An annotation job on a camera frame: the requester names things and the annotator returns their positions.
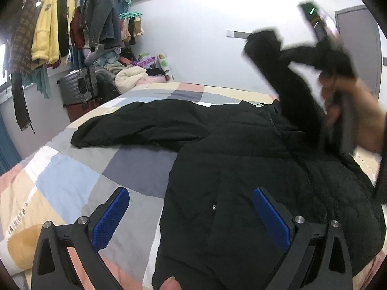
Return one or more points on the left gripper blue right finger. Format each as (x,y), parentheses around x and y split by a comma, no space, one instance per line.
(316,255)

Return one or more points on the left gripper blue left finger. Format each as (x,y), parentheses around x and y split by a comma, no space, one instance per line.
(53,267)

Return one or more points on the black puffer jacket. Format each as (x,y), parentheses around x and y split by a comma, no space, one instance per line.
(211,237)

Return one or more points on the grey bedroom door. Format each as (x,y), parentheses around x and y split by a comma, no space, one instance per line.
(359,33)

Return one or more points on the person's right hand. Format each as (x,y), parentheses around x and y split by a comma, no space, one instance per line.
(371,116)

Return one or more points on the person's left hand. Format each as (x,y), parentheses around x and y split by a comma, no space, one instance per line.
(170,284)

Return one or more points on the patchwork checkered bed cover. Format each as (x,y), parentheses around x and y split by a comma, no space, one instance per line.
(60,183)

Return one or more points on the grey hard-shell suitcase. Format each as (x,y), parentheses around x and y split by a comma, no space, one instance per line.
(79,86)

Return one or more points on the yellow fleece jacket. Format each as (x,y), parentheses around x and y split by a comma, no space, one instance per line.
(45,46)

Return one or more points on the brown houndstooth scarf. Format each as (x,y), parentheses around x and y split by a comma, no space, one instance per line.
(19,63)

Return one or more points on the teal clip hanger with socks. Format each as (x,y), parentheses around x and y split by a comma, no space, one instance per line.
(131,27)

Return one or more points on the dark grey denim jacket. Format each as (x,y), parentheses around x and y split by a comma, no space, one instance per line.
(100,19)

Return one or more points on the grey wall switch panel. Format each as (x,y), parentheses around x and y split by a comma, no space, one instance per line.
(237,34)

